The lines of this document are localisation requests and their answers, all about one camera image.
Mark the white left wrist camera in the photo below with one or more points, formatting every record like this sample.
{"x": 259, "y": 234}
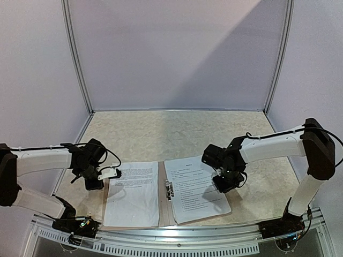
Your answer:
{"x": 109, "y": 173}

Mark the brown plastic folder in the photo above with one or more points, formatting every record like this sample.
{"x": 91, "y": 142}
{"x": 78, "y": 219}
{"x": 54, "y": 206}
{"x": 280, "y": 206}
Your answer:
{"x": 166, "y": 216}

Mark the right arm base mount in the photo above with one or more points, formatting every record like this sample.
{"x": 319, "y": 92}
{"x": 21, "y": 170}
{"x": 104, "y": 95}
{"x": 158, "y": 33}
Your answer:
{"x": 286, "y": 225}

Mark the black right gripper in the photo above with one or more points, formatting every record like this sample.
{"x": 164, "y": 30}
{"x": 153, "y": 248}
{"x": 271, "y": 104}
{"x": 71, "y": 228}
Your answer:
{"x": 228, "y": 183}

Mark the left aluminium frame post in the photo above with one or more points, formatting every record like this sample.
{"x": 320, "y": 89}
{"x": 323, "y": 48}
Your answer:
{"x": 75, "y": 55}

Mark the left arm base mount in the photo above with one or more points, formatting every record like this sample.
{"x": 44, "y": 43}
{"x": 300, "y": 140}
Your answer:
{"x": 77, "y": 227}

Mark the aluminium frame post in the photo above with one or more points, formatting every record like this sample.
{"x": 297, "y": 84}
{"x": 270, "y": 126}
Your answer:
{"x": 75, "y": 55}
{"x": 281, "y": 54}

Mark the white paper stack remainder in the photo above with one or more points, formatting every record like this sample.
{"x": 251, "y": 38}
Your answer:
{"x": 195, "y": 195}

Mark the metal folder clip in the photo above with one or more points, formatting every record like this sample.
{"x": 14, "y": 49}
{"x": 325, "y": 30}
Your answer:
{"x": 169, "y": 190}

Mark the right aluminium frame post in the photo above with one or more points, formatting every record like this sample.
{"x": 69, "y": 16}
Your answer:
{"x": 281, "y": 54}

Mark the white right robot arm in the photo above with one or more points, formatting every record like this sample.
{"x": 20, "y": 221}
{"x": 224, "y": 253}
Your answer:
{"x": 303, "y": 158}

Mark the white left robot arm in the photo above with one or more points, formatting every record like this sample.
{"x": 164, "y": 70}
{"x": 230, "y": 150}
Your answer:
{"x": 30, "y": 175}

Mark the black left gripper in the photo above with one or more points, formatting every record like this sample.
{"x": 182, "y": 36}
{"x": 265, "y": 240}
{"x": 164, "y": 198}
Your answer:
{"x": 90, "y": 186}

